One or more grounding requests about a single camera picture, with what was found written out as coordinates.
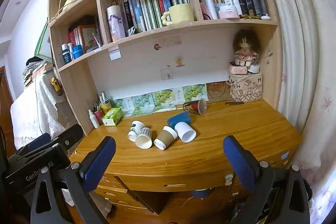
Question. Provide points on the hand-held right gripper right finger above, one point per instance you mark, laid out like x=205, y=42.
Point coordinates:
x=240, y=161

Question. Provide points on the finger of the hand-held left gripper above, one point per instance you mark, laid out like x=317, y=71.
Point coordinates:
x=69, y=134
x=39, y=140

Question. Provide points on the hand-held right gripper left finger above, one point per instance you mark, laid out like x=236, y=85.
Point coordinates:
x=101, y=159

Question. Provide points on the white leaf print paper cup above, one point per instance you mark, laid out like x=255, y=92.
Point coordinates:
x=134, y=129

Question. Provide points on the white grey patterned paper cup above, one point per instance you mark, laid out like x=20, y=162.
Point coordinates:
x=144, y=138

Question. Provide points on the brown paper cup white rim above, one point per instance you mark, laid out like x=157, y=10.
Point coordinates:
x=166, y=136

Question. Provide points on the dark red patterned paper cup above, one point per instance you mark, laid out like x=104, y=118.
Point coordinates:
x=193, y=107

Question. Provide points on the blue paper cup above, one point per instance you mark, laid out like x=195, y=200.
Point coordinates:
x=178, y=117

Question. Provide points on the clear suction hook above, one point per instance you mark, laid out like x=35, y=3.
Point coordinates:
x=227, y=178

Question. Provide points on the white spray bottle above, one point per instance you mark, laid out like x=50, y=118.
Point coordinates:
x=95, y=120

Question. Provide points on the white lace cloth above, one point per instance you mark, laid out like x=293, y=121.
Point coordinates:
x=36, y=108

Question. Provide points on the red pen holder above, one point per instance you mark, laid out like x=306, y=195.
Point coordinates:
x=98, y=117

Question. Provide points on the blue desk sticker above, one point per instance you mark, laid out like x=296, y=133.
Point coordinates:
x=284, y=155

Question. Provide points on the green tissue box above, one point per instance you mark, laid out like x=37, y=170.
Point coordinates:
x=113, y=115

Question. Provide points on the wooden door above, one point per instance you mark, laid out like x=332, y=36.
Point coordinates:
x=5, y=108

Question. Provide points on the wooden bookshelf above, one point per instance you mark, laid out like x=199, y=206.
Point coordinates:
x=76, y=87

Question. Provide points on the blue round object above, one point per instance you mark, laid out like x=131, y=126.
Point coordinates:
x=200, y=193

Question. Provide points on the wooden desk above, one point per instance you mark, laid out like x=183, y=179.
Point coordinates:
x=147, y=182

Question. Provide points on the yellow toy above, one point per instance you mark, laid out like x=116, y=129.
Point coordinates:
x=55, y=85

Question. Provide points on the leaf print box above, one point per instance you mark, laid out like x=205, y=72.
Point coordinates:
x=194, y=91
x=164, y=99
x=143, y=104
x=123, y=106

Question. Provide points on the dark pen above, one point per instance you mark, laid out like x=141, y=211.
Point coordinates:
x=235, y=102

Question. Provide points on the pile of books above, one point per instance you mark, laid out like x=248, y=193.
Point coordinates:
x=32, y=71

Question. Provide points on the beige patterned storage box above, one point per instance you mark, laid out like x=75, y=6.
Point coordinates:
x=245, y=90

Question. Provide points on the wooden plaque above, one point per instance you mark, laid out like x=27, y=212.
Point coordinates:
x=216, y=91

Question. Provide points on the dark green bottle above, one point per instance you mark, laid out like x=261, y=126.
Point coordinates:
x=66, y=55

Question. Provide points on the blue jar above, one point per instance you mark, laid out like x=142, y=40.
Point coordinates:
x=77, y=52

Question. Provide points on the pink small box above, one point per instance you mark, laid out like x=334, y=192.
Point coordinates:
x=237, y=70

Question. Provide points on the white round device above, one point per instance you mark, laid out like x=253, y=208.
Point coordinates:
x=254, y=69

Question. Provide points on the white paper tag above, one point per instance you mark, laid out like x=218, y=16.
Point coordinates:
x=114, y=53

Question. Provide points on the green framed board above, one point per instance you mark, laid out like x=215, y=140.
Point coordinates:
x=42, y=43

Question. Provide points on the red books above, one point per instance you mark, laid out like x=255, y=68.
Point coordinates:
x=72, y=36

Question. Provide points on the brown framed picture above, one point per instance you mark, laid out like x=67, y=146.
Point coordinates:
x=88, y=36

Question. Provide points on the wooden figure sticker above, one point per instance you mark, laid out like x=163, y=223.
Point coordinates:
x=179, y=61

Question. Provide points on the brown haired cloth doll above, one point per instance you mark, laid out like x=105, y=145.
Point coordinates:
x=245, y=43

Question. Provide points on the white purple print tumbler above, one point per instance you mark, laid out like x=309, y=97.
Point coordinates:
x=115, y=24

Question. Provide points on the white floral curtain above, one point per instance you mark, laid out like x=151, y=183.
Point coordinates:
x=302, y=56

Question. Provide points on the row of green blue books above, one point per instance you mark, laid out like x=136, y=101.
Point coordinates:
x=149, y=11

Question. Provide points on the short dark bottle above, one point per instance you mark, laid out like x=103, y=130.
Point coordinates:
x=242, y=5

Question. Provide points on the yellow ceramic mug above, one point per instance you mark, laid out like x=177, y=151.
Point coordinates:
x=181, y=14

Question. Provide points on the tall black bottle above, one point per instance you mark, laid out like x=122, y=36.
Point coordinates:
x=262, y=1
x=252, y=1

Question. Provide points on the white rolled paper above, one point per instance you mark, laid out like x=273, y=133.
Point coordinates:
x=208, y=2

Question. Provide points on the clear wall hook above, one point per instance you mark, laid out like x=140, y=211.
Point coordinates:
x=166, y=74

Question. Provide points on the brown wall sticker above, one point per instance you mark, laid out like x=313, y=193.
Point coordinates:
x=157, y=47

